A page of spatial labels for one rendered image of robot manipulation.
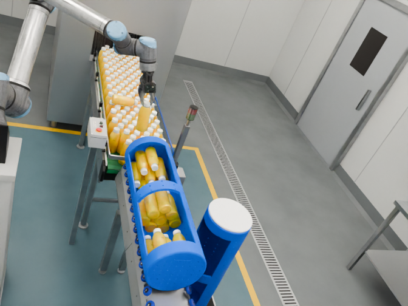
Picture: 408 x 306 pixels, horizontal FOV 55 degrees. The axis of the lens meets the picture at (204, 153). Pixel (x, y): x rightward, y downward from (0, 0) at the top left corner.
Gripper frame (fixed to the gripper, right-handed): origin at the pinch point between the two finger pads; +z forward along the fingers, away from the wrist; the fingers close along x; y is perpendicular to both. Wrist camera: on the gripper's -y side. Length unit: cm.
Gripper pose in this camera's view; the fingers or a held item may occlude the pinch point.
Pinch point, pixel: (146, 102)
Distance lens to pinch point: 228.1
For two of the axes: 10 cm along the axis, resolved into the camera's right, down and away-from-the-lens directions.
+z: -0.8, 8.8, 4.7
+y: 3.2, 4.7, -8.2
